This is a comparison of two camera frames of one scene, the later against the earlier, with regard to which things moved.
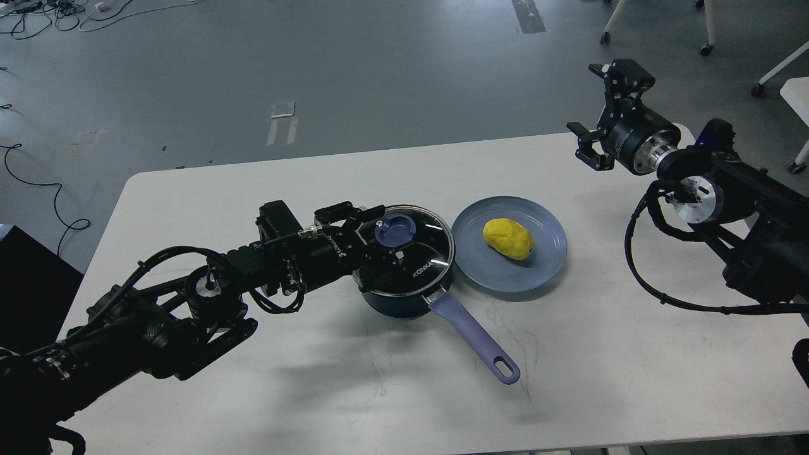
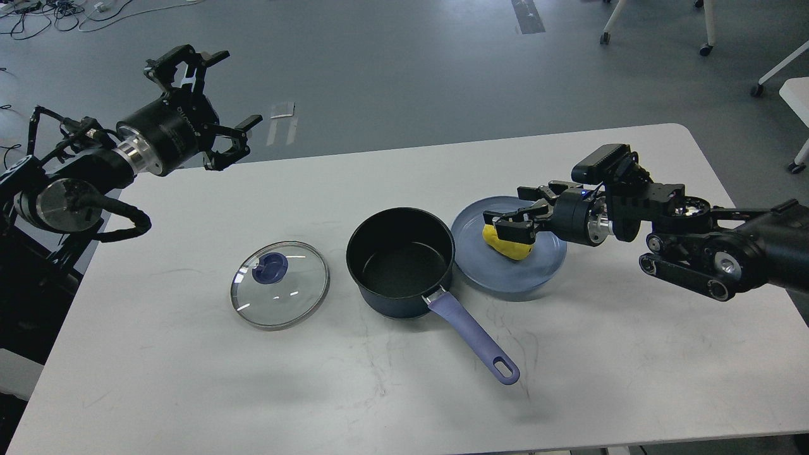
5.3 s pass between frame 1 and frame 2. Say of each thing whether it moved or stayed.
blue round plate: stayed
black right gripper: moved
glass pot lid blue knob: moved
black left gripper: moved
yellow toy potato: stayed
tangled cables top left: stayed
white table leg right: stayed
